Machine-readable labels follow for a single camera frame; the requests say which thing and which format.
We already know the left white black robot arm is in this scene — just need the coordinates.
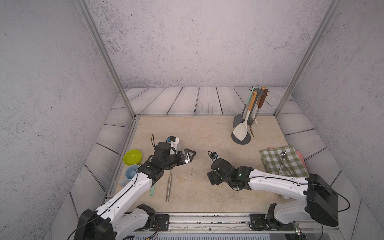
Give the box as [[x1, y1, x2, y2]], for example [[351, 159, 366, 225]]
[[68, 142, 196, 240]]

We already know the green checkered cloth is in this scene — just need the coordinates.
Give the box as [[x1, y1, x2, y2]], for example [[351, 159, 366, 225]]
[[259, 145, 310, 200]]

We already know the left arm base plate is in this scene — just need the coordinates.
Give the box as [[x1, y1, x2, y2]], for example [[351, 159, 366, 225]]
[[135, 214, 170, 232]]

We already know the cream spatula light wood handle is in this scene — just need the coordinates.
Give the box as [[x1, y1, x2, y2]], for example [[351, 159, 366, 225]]
[[233, 91, 257, 141]]

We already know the grey spatula mint handle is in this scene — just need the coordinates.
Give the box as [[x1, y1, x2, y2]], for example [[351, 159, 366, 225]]
[[233, 88, 254, 128]]

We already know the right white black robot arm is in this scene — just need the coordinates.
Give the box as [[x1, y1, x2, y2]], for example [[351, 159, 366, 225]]
[[207, 158, 339, 227]]

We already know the aluminium mounting rail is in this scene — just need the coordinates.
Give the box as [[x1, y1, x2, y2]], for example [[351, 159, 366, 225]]
[[123, 213, 344, 240]]

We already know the grey utensil rack stand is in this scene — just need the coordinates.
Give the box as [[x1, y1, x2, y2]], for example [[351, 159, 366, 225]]
[[231, 86, 269, 145]]

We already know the right aluminium frame post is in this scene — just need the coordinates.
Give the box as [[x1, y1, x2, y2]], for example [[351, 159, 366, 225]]
[[274, 0, 342, 118]]

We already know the light blue mug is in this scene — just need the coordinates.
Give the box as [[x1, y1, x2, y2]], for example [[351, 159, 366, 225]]
[[120, 165, 140, 187]]

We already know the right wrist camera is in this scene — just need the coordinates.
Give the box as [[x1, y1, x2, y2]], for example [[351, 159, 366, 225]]
[[208, 152, 219, 162]]

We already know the pink plate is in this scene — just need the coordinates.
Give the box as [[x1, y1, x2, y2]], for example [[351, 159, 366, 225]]
[[296, 151, 307, 169]]

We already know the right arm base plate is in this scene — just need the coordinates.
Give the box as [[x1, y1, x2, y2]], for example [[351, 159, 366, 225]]
[[249, 214, 295, 231]]

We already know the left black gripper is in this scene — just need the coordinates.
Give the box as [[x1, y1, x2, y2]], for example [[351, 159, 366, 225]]
[[161, 148, 196, 171]]

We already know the metal spoon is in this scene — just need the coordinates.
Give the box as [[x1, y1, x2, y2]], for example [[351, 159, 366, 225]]
[[279, 151, 287, 176]]

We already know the aluminium frame post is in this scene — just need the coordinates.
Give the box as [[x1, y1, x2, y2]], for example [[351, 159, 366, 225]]
[[75, 0, 136, 119], [274, 0, 342, 118]]

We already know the left aluminium frame post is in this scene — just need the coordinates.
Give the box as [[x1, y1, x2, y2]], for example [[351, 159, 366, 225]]
[[75, 0, 136, 119]]

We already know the lime green bowl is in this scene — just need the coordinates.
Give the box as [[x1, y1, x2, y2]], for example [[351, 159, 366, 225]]
[[123, 149, 142, 166]]

